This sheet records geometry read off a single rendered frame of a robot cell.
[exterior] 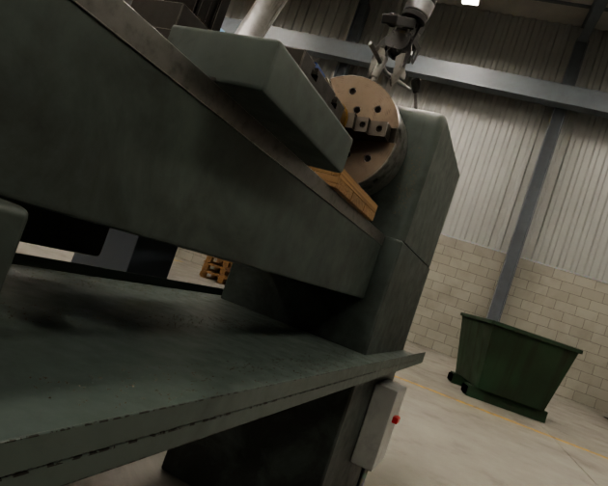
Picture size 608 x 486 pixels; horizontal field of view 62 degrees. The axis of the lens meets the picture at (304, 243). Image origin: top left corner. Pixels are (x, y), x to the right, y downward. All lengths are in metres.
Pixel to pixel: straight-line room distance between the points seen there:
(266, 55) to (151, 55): 0.13
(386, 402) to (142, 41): 1.38
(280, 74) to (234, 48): 0.06
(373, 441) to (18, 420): 1.39
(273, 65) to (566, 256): 11.24
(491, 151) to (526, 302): 3.29
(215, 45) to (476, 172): 11.31
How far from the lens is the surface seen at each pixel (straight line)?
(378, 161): 1.32
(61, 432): 0.36
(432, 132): 1.49
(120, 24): 0.49
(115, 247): 1.55
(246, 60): 0.58
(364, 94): 1.40
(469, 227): 11.55
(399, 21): 1.47
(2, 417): 0.42
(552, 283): 11.55
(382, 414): 1.69
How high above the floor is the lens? 0.70
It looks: 3 degrees up
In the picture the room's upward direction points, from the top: 19 degrees clockwise
